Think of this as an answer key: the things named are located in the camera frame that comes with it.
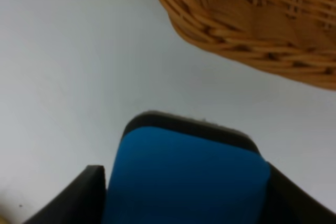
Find blue whiteboard eraser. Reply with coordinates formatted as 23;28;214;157
102;111;270;223

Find orange wicker basket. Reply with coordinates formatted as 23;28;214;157
159;0;335;90

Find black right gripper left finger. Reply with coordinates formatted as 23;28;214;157
25;165;106;224

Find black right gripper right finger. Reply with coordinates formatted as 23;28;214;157
258;165;335;224

